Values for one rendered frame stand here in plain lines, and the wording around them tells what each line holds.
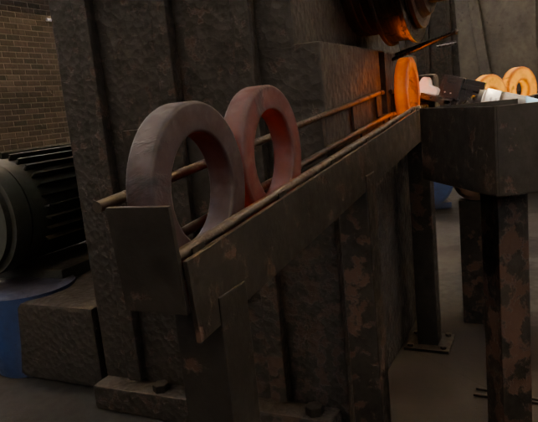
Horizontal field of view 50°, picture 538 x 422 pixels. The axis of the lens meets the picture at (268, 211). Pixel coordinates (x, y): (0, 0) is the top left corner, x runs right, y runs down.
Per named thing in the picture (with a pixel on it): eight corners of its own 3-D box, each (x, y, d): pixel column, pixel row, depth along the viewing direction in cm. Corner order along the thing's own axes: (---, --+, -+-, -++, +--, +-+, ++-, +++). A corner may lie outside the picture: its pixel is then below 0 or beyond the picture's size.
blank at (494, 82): (465, 79, 191) (473, 78, 188) (497, 71, 198) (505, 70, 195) (471, 126, 195) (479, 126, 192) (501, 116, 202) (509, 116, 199)
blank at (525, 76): (497, 71, 198) (505, 70, 196) (526, 64, 205) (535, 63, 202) (502, 116, 202) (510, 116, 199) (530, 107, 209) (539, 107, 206)
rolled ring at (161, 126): (233, 92, 68) (208, 95, 70) (136, 113, 52) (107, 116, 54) (254, 241, 73) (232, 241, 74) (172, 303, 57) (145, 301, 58)
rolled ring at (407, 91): (418, 58, 163) (406, 59, 165) (404, 55, 147) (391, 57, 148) (422, 124, 166) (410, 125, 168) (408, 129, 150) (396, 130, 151)
